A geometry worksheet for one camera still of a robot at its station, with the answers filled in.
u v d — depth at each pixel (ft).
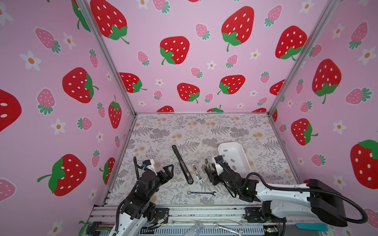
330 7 2.26
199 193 2.68
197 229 2.27
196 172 2.87
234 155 3.17
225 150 3.23
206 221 2.40
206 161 2.91
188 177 2.81
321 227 2.26
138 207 1.79
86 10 2.25
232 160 3.08
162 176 2.25
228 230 2.30
